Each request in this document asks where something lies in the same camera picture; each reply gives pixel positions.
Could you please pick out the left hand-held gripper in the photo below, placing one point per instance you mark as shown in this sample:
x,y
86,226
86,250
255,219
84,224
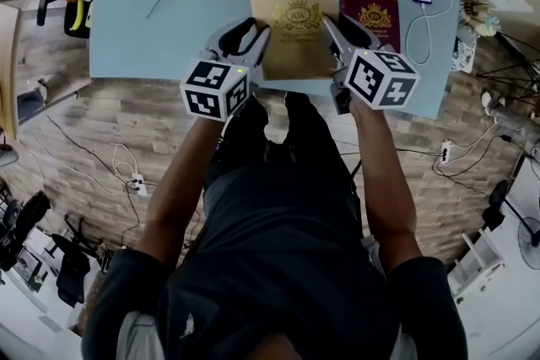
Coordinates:
x,y
211,88

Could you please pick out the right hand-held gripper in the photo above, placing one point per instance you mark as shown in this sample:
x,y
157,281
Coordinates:
x,y
379,80

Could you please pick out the maroon booklet with gold emblem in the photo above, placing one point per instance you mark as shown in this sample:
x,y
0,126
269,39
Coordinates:
x,y
371,4

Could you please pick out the person's right forearm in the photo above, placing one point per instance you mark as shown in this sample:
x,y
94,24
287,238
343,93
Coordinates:
x,y
379,164

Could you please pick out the person's left forearm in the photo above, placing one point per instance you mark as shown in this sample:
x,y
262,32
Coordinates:
x,y
177,181

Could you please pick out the person's black trousers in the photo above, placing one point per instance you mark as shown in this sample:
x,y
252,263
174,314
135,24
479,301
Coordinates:
x,y
304,130

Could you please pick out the patterned cloth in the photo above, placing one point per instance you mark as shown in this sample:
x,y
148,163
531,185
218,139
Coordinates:
x,y
463,55

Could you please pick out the sunflower decoration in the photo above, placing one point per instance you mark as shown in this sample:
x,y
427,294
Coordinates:
x,y
476,8

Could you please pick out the white power strip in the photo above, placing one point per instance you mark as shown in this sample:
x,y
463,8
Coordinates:
x,y
139,184
446,152

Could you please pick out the black tripod stand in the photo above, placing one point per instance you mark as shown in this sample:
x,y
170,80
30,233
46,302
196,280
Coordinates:
x,y
512,63

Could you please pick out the yellow banana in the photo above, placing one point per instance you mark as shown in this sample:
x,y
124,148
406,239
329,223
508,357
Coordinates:
x,y
77,14

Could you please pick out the person's dark shirt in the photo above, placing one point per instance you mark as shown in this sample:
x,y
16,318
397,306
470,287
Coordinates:
x,y
274,265

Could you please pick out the wooden side table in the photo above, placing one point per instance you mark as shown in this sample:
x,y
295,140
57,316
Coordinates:
x,y
8,55

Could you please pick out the black folding chair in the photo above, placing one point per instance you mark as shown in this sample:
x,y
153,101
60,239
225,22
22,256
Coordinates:
x,y
71,270

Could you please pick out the black pedestal fan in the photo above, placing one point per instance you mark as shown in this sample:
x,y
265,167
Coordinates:
x,y
529,242

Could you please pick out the black camera equipment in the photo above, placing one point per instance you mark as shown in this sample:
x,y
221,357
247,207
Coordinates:
x,y
25,219

